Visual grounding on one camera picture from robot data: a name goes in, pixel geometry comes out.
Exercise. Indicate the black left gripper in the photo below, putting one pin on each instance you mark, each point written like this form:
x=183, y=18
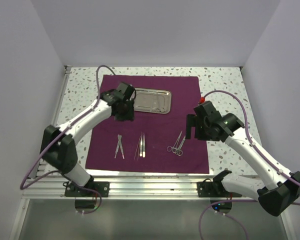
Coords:
x=129, y=115

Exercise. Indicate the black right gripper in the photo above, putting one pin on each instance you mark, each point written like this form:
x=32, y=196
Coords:
x=191, y=122

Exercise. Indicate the steel scalpel handle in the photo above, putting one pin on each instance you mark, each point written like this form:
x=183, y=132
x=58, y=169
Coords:
x=119, y=145
x=122, y=152

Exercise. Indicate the steel surgical scissors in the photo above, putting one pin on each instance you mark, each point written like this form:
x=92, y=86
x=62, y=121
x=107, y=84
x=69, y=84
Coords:
x=179, y=151

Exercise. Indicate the steel ring-handle hemostat forceps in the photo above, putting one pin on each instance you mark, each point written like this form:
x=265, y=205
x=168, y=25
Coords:
x=174, y=148

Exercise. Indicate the steel tweezers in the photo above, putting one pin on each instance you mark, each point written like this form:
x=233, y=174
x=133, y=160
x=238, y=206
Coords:
x=144, y=146
x=141, y=145

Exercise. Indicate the purple cloth wrap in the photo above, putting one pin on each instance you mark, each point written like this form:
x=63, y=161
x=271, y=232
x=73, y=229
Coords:
x=161, y=131

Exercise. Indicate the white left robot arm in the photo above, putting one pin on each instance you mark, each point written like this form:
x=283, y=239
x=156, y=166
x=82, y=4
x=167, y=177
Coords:
x=59, y=143

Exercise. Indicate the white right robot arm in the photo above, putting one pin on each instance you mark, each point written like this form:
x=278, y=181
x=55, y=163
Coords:
x=276, y=187

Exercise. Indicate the stainless steel instrument tray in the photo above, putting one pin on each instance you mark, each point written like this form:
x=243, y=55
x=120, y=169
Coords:
x=145, y=100

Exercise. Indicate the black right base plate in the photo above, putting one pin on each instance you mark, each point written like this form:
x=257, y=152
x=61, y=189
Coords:
x=211, y=189

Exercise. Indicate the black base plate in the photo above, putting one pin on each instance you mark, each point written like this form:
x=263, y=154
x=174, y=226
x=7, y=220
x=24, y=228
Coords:
x=211, y=189
x=89, y=190

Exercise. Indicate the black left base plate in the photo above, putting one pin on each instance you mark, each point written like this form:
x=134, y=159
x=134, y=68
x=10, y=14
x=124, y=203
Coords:
x=89, y=190

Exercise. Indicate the aluminium mounting rail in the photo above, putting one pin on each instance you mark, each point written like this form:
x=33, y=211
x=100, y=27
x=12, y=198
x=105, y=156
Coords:
x=124, y=188

